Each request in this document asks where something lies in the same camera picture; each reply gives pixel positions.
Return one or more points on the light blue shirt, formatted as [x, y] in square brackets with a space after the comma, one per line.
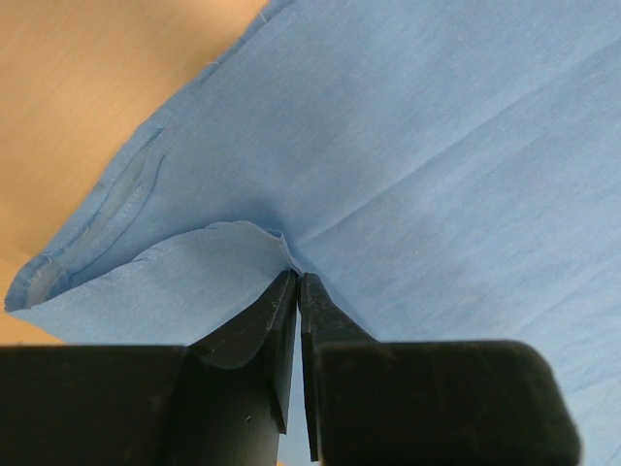
[450, 169]

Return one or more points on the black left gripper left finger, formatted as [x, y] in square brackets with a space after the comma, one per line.
[220, 401]

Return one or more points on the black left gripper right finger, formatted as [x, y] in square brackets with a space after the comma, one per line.
[426, 403]

